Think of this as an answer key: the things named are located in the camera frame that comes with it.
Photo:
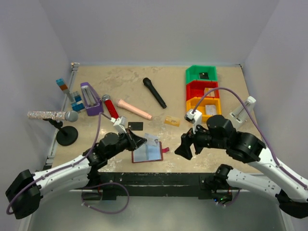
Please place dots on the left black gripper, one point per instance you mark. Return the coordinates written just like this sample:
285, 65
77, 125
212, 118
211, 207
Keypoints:
134, 140

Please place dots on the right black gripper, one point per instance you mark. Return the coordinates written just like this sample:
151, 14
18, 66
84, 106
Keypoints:
184, 149

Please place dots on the grey card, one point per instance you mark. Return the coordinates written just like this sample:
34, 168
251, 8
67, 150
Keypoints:
135, 126
210, 110

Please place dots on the silver VIP card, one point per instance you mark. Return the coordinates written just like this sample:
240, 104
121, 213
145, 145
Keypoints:
152, 140

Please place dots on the red leather card holder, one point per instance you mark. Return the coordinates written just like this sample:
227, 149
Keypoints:
148, 153

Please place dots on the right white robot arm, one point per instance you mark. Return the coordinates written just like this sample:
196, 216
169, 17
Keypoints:
291, 197

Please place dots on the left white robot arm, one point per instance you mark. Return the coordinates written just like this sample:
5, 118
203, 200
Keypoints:
28, 189

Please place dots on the grey card in yellow bin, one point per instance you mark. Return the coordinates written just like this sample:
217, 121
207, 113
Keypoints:
210, 110

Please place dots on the tan card in red bin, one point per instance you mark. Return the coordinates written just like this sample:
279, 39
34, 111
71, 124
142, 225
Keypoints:
211, 94

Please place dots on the black card in green bin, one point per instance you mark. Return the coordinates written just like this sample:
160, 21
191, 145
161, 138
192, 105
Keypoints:
203, 75

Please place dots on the pink microphone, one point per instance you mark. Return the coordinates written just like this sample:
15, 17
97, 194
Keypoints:
122, 104

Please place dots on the yellow storage bin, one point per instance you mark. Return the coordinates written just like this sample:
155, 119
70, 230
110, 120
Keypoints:
190, 104

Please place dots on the red microphone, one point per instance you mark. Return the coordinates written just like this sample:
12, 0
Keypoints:
110, 106

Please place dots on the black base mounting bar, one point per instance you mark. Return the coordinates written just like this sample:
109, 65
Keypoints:
200, 185

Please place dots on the purple metronome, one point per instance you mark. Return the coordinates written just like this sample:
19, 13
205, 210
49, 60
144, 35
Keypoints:
92, 101

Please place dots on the red storage bin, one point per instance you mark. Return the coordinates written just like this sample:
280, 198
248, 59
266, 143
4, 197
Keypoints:
197, 88

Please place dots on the black microphone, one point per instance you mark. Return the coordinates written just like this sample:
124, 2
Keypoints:
148, 84

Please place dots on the white metronome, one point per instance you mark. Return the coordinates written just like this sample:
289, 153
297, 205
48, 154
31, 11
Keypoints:
239, 115

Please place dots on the glitter silver microphone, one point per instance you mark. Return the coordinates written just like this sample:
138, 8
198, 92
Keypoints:
71, 116

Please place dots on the blue toy brick tower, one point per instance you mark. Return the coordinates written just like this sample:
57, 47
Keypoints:
74, 97

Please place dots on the black microphone stand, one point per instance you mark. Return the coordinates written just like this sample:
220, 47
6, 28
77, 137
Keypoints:
66, 135

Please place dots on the green storage bin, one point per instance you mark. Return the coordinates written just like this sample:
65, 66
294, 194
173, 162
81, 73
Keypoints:
192, 73

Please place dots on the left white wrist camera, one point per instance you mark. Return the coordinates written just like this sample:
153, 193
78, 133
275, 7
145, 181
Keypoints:
119, 124

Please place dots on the left aluminium frame rail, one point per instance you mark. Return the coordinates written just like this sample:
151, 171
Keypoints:
70, 84

